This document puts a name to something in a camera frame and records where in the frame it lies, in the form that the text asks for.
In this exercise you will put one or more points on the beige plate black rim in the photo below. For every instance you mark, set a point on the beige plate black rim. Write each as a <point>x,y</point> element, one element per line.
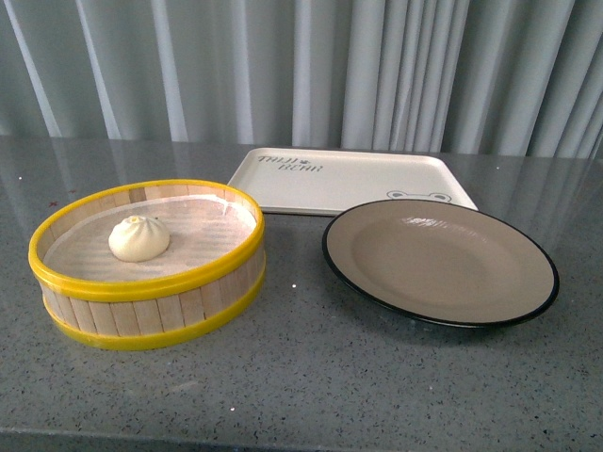
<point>441,263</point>

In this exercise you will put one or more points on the white steamed bun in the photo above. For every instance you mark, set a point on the white steamed bun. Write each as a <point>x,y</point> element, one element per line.
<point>138,239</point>

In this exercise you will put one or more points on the white bear print tray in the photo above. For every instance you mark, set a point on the white bear print tray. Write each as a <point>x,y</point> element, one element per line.
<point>326,183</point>

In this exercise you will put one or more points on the yellow rimmed bamboo steamer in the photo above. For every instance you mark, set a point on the yellow rimmed bamboo steamer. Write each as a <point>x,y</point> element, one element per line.
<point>211,271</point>

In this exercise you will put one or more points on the grey pleated curtain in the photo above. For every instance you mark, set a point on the grey pleated curtain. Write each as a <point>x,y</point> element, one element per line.
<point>502,77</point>

